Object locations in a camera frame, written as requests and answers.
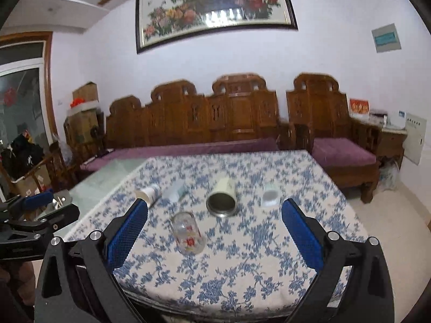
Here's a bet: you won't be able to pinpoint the framed floral painting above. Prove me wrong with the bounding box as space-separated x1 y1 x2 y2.
135 0 298 53

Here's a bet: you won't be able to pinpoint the cream steel-lined thermos cup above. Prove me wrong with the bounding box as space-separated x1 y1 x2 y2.
206 177 237 218

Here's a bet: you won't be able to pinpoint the stacked cardboard boxes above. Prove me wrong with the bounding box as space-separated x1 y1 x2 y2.
64 82 105 161

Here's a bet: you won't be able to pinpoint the carved wooden armchair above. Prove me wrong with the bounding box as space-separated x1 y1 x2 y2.
286 73 380 203

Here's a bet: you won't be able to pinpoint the wooden framed door window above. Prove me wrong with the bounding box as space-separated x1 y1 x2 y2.
1 31 58 190

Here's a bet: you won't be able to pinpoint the wooden chair at left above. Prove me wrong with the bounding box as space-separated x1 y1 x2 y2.
1 142 80 196

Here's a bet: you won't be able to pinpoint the carved wooden sofa bench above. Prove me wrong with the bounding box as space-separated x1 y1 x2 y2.
106 73 296 150

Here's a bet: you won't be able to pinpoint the white striped paper cup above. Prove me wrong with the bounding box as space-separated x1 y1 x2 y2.
134 184 161 208

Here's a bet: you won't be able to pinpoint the red card on side table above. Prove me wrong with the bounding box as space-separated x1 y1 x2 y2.
349 99 370 115

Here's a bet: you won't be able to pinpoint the purple armchair cushion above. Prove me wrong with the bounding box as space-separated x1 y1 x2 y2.
311 138 377 167

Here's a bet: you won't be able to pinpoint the white wall panel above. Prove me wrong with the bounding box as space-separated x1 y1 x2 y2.
403 113 427 165

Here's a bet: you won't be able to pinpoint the blue floral tablecloth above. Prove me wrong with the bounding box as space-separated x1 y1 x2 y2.
67 151 368 322

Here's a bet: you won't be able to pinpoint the purple sofa cushion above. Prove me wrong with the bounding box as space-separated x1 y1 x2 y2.
80 138 278 173

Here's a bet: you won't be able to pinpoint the wooden side table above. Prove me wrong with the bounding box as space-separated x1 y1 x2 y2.
368 112 408 168

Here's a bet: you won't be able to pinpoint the grey wall electrical box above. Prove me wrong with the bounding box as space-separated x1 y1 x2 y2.
372 23 402 53

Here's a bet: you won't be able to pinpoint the translucent plastic cup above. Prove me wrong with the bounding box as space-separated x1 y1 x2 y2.
162 179 187 203

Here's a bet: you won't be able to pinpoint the glass cup with red flowers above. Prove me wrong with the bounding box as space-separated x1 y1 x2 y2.
170 212 205 256

